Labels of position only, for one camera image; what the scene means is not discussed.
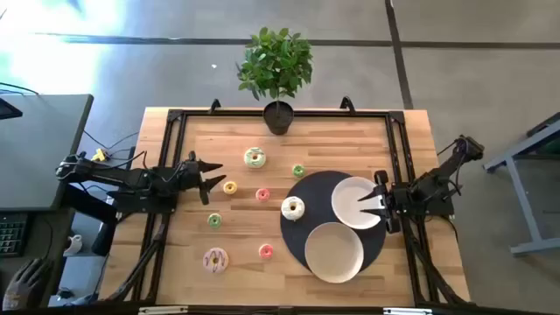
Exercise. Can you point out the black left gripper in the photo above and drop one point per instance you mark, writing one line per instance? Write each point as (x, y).
(190, 177)

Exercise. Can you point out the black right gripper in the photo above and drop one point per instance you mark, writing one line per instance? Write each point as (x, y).
(391, 201)

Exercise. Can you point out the small yellow donut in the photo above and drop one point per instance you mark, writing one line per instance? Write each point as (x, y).
(226, 188)

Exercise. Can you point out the large green white donut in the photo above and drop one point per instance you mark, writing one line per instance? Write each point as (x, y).
(248, 158)

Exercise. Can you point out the small green donut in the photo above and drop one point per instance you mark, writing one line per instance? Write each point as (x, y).
(210, 221)
(294, 171)

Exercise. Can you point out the small pink donut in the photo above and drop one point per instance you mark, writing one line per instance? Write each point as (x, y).
(261, 251)
(258, 195)

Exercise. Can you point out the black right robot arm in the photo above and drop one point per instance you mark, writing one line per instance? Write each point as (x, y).
(431, 181)

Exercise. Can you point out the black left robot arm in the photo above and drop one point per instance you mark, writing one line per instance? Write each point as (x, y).
(127, 177)

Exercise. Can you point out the white round plate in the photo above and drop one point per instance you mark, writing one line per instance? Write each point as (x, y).
(334, 254)
(350, 205)

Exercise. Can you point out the dark round woven placemat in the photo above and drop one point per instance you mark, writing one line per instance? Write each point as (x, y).
(297, 236)

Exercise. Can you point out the yellow connector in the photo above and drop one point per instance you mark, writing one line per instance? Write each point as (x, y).
(100, 155)

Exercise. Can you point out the green potted plant black pot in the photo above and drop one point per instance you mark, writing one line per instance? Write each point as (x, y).
(275, 65)

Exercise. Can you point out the white mug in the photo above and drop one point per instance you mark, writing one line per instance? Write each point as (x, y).
(74, 245)

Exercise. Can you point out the grey metal table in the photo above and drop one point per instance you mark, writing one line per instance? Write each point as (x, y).
(531, 247)

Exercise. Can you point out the black keyboard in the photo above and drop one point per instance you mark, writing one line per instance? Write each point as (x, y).
(12, 236)

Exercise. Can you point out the black flat device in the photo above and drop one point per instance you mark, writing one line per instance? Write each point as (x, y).
(8, 110)

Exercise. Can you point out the person's hand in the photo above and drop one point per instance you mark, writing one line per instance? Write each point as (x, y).
(26, 284)

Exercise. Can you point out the black aluminium table frame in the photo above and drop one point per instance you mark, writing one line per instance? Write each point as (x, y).
(219, 114)

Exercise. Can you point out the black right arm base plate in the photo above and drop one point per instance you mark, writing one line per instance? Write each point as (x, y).
(437, 207)

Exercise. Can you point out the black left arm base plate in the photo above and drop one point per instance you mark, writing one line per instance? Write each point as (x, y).
(140, 203)

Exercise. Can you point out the silver metal bracket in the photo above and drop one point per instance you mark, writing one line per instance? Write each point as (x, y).
(162, 310)
(407, 311)

